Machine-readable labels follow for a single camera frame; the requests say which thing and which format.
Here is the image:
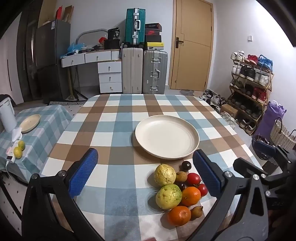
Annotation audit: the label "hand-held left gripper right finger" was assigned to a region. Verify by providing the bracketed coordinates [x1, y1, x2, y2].
[185, 149, 270, 241]

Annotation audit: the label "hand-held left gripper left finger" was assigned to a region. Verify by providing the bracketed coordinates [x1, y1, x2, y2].
[22, 148, 104, 241]

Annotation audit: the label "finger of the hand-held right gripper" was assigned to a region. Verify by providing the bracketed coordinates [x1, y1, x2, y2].
[254, 140, 296, 167]
[233, 158, 274, 186]

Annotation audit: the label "orange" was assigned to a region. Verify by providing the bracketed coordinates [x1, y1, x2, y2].
[181, 186, 201, 207]
[168, 206, 192, 227]

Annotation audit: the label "yellow guava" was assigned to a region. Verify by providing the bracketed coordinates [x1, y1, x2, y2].
[154, 164, 177, 187]

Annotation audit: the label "brown pear with stem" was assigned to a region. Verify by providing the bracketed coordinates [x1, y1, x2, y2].
[191, 206, 204, 219]

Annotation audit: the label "green guava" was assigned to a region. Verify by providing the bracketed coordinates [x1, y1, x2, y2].
[156, 184, 183, 210]

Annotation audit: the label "large cream plate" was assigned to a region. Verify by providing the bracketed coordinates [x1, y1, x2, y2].
[135, 115, 200, 159]

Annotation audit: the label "black bin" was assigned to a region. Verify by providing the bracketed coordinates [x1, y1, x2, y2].
[252, 134, 271, 145]

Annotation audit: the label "woven basket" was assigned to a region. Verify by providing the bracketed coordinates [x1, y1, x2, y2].
[270, 117, 296, 151]

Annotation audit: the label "purple bag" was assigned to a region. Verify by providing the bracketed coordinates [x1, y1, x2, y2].
[256, 100, 287, 140]

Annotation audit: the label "brown cardboard box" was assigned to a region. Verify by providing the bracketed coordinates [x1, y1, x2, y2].
[219, 103, 239, 119]

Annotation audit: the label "blue checked cloth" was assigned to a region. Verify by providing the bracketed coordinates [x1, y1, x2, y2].
[0, 105, 75, 179]

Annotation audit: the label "wooden shoe rack with shoes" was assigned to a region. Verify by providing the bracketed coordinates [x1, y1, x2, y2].
[227, 50, 274, 135]

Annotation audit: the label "striped rug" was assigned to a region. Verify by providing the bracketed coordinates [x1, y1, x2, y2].
[47, 100, 88, 106]

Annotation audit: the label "small beige plate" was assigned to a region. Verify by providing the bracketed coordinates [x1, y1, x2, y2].
[19, 114, 41, 133]

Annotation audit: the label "pile of shoes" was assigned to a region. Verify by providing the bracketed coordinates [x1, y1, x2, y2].
[199, 89, 229, 110]

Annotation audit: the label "white charger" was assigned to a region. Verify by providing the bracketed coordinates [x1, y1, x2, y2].
[6, 146, 17, 163]

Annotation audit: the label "white tissue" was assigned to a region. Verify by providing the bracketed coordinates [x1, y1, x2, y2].
[11, 128, 23, 142]

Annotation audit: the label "white kettle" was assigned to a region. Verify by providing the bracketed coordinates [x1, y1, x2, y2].
[0, 97, 18, 133]

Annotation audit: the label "white desk with drawers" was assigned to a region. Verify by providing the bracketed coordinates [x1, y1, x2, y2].
[60, 49, 123, 94]

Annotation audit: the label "silver suitcase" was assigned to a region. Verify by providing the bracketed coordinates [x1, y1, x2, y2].
[142, 49, 168, 95]

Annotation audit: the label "beige suitcase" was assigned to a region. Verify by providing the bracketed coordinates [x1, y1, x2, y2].
[122, 47, 144, 94]

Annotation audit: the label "grey refrigerator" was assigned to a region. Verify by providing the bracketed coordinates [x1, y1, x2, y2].
[35, 19, 71, 102]

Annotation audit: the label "blue plastic bag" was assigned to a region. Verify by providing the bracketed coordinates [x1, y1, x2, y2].
[67, 41, 85, 54]

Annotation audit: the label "wooden door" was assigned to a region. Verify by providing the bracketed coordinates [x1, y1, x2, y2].
[168, 0, 213, 91]

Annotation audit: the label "black bag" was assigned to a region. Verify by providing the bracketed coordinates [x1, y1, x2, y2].
[103, 39, 121, 50]

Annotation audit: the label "grey curved tube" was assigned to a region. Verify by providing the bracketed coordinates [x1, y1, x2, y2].
[76, 29, 108, 45]

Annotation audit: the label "black and red shoe box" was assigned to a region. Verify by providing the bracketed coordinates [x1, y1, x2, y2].
[145, 23, 162, 32]

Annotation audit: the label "teal suitcase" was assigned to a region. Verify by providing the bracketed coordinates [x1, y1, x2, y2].
[125, 8, 146, 46]

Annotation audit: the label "cardboard boxes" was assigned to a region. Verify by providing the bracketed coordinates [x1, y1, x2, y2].
[38, 5, 75, 28]

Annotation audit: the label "white wire rack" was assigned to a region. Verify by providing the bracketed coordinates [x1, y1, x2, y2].
[219, 112, 238, 129]

